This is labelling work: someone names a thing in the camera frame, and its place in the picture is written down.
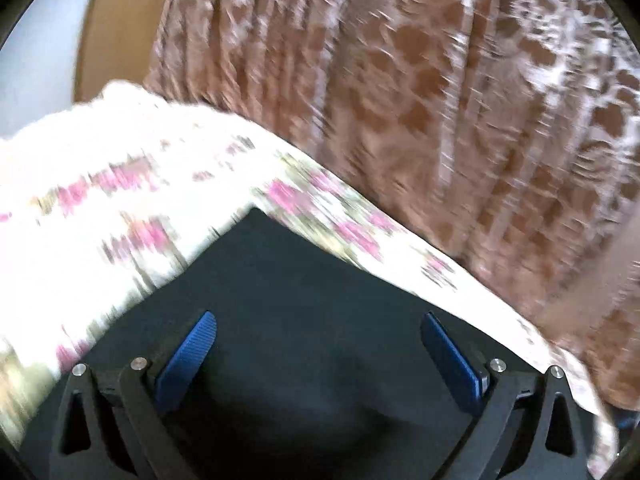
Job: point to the brown patterned curtain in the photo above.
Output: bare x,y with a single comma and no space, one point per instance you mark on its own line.
400,110

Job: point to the floral bedspread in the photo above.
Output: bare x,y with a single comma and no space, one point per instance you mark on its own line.
100,160

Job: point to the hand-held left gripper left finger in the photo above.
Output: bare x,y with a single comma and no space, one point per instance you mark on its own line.
187,360

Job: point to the black pants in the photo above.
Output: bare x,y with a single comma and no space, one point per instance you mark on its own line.
310,310

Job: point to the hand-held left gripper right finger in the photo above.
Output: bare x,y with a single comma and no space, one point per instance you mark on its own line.
452,365

